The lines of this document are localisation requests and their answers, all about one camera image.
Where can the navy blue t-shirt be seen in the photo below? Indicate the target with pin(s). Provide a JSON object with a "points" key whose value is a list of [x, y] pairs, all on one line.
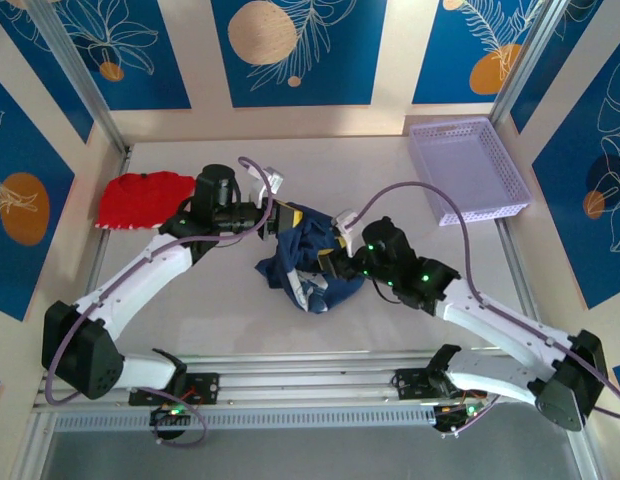
{"points": [[310, 235]]}

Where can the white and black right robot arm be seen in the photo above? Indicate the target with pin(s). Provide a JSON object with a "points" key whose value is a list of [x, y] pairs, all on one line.
{"points": [[490, 325]]}

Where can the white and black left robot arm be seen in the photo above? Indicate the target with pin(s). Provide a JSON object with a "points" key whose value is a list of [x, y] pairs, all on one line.
{"points": [[140, 270]]}

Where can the red folded t-shirt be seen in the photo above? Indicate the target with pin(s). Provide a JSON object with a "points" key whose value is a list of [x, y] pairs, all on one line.
{"points": [[135, 200]]}

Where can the lavender perforated plastic basket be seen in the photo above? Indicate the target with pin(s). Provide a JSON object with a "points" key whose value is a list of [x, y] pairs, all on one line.
{"points": [[470, 170]]}

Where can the small green-lit circuit board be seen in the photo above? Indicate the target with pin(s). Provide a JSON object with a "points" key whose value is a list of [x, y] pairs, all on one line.
{"points": [[172, 412], [460, 412]]}

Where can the grey metal sheet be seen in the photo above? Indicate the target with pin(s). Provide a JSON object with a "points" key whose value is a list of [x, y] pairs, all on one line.
{"points": [[310, 460]]}

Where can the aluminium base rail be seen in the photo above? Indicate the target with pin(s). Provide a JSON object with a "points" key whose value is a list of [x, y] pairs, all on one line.
{"points": [[310, 380]]}

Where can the aluminium table side rail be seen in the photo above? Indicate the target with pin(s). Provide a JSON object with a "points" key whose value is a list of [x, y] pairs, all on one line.
{"points": [[101, 250], [512, 250]]}

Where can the blue wall panel lily print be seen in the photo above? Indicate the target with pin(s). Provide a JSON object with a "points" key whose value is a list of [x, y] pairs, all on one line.
{"points": [[140, 75]]}

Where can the blue wall panel beige circle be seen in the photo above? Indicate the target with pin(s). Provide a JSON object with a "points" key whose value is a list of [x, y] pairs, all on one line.
{"points": [[340, 75]]}

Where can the aluminium frame post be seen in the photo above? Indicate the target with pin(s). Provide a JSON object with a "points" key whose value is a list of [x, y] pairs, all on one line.
{"points": [[529, 50], [81, 75]]}

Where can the blue wall panel fern print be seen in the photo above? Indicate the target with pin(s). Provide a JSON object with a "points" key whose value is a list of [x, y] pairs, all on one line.
{"points": [[440, 65]]}

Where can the narrow blue side wall panel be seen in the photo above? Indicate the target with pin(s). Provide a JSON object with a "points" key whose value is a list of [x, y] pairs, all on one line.
{"points": [[555, 45], [50, 65]]}

